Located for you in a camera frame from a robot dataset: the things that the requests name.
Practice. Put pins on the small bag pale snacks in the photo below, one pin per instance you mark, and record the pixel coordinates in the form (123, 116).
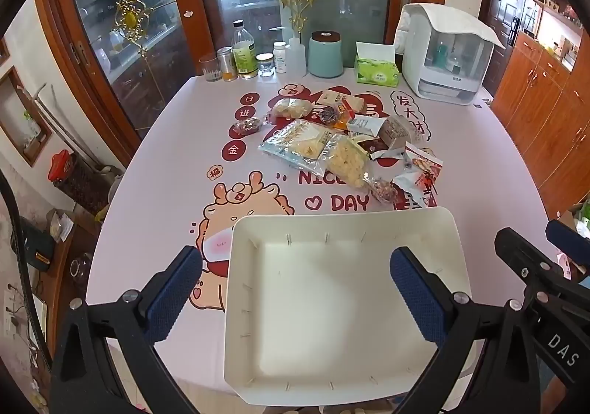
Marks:
(290, 109)

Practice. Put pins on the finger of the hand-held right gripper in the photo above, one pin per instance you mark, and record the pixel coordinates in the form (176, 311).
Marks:
(518, 248)
(569, 241)

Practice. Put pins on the beige snack packet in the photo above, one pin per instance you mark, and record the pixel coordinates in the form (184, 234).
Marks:
(339, 100)

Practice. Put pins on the white pill bottle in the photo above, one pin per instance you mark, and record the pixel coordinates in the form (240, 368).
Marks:
(280, 59)

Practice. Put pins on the white blue snack carton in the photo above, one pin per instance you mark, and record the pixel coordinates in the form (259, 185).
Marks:
(364, 124)

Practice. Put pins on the small clear dark nuts packet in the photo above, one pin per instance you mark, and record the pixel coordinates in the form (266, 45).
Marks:
(383, 190)

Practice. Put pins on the green tissue box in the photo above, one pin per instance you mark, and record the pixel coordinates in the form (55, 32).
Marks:
(375, 68)

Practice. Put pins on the small glass jar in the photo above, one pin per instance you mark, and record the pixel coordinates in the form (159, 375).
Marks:
(265, 66)

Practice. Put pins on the clear drinking glass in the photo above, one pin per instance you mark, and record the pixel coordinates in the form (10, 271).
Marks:
(211, 69)

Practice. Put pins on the flat dark red packet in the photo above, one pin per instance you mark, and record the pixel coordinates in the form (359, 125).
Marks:
(374, 147)

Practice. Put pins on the white squeeze bottle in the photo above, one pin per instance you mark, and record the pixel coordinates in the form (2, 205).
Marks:
(297, 56)

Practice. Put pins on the white red snack packet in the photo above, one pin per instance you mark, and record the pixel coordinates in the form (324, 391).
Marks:
(421, 169)

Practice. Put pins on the clear bag yellow chips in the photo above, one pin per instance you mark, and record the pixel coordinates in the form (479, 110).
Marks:
(348, 162)

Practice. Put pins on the dark candy packet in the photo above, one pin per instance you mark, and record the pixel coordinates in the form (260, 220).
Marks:
(329, 115)

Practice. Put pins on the small dark red packet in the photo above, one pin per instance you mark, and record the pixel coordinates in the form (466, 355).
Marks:
(247, 125)

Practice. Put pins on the wooden picture frame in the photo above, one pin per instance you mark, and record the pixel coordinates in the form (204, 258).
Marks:
(25, 119)

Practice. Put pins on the teal canister brown lid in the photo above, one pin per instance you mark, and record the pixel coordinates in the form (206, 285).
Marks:
(325, 55)

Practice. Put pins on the wooden door red poster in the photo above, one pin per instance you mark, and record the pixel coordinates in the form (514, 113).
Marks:
(504, 8)

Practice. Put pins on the green label glass bottle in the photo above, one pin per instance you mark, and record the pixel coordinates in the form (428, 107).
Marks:
(244, 55)

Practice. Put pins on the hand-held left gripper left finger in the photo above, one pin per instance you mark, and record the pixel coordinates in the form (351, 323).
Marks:
(175, 292)

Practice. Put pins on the orange snack packet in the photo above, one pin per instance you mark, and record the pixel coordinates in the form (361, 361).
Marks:
(348, 116)

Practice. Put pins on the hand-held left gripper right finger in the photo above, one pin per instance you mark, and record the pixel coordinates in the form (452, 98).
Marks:
(417, 296)

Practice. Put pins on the pink printed tablecloth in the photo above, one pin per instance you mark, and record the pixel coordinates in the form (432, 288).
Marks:
(161, 192)

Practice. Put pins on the metal tin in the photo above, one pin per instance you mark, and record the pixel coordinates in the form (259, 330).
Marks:
(227, 63)

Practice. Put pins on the large clear bag white snacks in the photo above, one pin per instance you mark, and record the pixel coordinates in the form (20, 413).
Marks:
(297, 142)

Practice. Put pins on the wooden cabinet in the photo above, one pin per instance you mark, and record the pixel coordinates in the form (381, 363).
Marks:
(548, 119)

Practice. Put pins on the white plastic tray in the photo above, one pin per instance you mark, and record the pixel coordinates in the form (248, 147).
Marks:
(322, 298)

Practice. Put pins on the white countertop appliance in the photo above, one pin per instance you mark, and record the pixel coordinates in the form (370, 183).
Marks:
(442, 54)

